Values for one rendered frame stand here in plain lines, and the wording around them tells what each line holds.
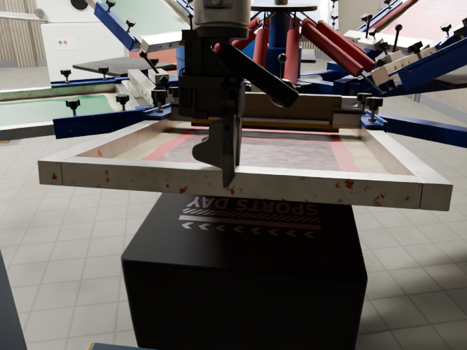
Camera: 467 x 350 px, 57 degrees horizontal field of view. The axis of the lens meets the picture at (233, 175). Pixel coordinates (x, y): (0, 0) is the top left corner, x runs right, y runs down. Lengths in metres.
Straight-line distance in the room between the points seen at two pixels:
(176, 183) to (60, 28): 5.06
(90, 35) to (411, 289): 4.46
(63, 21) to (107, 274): 3.88
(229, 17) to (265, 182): 0.22
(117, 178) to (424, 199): 0.43
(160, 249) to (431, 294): 1.78
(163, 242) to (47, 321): 1.42
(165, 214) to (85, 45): 4.73
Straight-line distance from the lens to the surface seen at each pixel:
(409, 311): 2.27
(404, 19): 2.60
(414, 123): 1.76
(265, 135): 1.10
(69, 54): 5.64
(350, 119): 1.17
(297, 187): 0.60
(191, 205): 0.98
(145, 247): 0.85
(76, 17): 5.69
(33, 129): 1.53
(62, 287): 2.41
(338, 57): 1.77
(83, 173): 0.67
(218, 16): 0.57
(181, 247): 0.84
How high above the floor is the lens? 1.42
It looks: 24 degrees down
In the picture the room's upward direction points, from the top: straight up
